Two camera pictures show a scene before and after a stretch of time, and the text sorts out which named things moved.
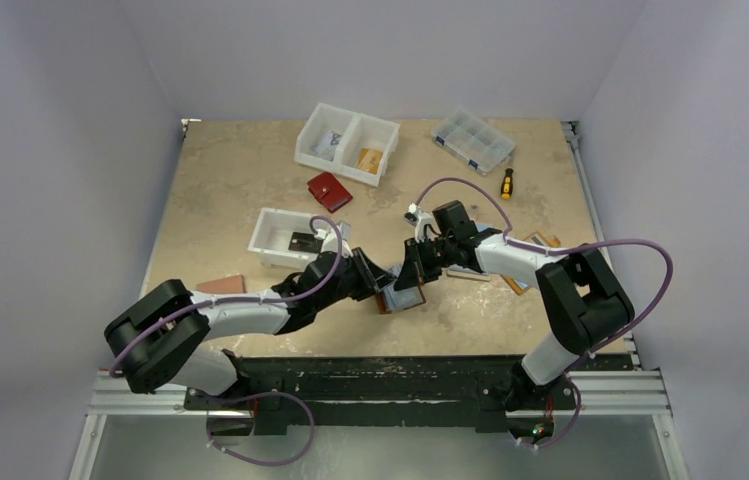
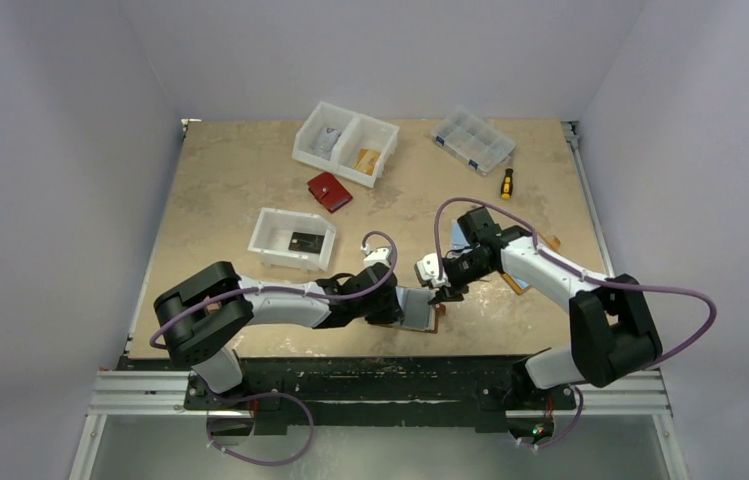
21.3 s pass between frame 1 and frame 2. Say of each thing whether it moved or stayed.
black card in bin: stayed
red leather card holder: stayed
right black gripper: moved
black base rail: stayed
